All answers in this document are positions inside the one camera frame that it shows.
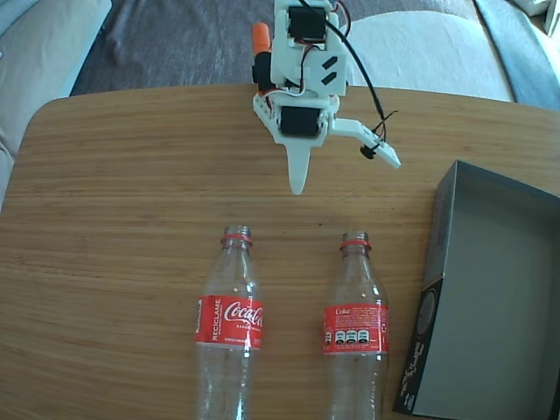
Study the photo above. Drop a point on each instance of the clear bottle red label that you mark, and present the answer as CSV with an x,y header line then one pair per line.
x,y
227,280
359,284

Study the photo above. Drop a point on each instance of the grey cardboard box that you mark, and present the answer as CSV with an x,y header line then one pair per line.
x,y
503,284

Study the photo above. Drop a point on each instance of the orange and black clamp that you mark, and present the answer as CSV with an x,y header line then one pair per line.
x,y
261,39

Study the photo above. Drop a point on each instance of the white cushion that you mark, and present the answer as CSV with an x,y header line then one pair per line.
x,y
437,52

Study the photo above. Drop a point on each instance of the grey-blue blanket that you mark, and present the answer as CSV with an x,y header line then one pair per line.
x,y
525,65

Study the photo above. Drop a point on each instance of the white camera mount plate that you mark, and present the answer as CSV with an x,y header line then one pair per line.
x,y
350,128

